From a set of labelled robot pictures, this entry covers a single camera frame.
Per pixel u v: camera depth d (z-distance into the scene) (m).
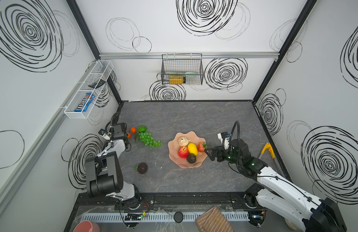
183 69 0.99
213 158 0.70
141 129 0.99
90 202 0.73
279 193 0.49
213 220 0.68
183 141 0.87
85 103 0.67
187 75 0.85
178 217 0.62
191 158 0.81
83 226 0.60
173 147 0.91
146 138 0.94
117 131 0.71
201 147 0.85
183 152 0.85
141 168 0.81
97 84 0.76
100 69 0.91
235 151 0.59
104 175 0.44
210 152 0.71
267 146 0.92
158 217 0.69
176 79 0.89
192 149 0.87
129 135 0.96
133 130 0.99
